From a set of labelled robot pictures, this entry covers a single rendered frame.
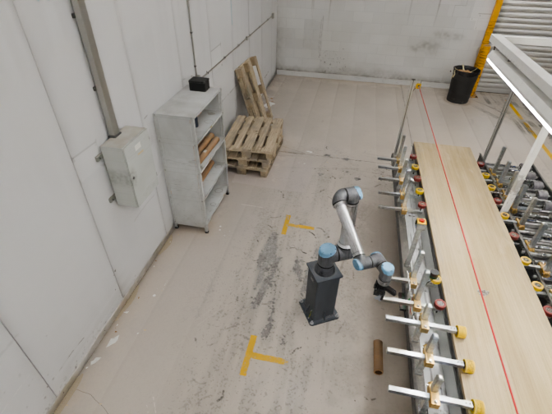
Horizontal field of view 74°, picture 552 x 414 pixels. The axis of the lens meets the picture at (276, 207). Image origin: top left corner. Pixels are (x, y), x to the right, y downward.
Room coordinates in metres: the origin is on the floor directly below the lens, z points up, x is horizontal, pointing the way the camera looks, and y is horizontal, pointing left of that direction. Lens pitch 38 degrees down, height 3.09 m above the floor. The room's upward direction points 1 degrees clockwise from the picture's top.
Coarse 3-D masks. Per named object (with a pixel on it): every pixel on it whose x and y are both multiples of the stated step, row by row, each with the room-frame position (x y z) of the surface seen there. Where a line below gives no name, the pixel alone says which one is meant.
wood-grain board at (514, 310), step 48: (432, 144) 4.25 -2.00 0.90; (432, 192) 3.15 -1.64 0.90; (480, 192) 3.17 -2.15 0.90; (432, 240) 2.44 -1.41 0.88; (480, 240) 2.42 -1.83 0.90; (528, 288) 1.88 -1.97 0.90; (480, 336) 1.45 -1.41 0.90; (528, 336) 1.46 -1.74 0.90; (480, 384) 1.12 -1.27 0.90; (528, 384) 1.12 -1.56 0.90
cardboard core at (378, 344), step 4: (376, 340) 1.93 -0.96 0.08; (380, 340) 1.93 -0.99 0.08; (376, 344) 1.89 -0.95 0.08; (380, 344) 1.89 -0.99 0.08; (376, 348) 1.85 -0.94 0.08; (380, 348) 1.85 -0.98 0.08; (376, 352) 1.81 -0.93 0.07; (380, 352) 1.81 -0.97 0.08; (376, 356) 1.77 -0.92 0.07; (380, 356) 1.77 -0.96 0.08; (376, 360) 1.74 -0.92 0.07; (380, 360) 1.74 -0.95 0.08; (376, 364) 1.70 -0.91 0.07; (380, 364) 1.70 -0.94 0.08; (376, 368) 1.66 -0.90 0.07; (380, 368) 1.66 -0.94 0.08; (376, 372) 1.66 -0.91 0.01; (380, 372) 1.65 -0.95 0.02
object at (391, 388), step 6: (390, 390) 1.04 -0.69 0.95; (396, 390) 1.04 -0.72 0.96; (402, 390) 1.04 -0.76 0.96; (408, 390) 1.04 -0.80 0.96; (414, 390) 1.04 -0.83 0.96; (408, 396) 1.02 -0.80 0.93; (414, 396) 1.02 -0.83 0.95; (420, 396) 1.01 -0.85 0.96; (426, 396) 1.01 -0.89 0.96; (444, 396) 1.01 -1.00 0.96; (444, 402) 0.98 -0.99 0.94; (450, 402) 0.98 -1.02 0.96; (456, 402) 0.98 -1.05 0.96; (462, 402) 0.98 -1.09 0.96; (468, 402) 0.98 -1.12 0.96; (468, 408) 0.96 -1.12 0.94
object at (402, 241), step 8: (400, 200) 3.24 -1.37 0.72; (400, 216) 2.99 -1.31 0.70; (400, 224) 2.86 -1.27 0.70; (400, 232) 2.73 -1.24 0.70; (400, 240) 2.62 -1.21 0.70; (400, 248) 2.51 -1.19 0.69; (408, 248) 2.51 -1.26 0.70; (400, 256) 2.43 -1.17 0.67; (400, 264) 2.34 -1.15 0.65; (408, 272) 2.21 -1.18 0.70; (408, 288) 2.01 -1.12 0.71; (408, 328) 1.64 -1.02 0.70; (408, 336) 1.57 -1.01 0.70; (408, 344) 1.51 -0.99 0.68; (416, 344) 1.50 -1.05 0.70; (408, 360) 1.41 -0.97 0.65; (416, 360) 1.38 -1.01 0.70; (408, 368) 1.36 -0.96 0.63; (416, 376) 1.26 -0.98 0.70; (416, 384) 1.21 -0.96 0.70; (424, 384) 1.21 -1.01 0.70; (416, 400) 1.11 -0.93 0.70; (416, 408) 1.06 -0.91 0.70
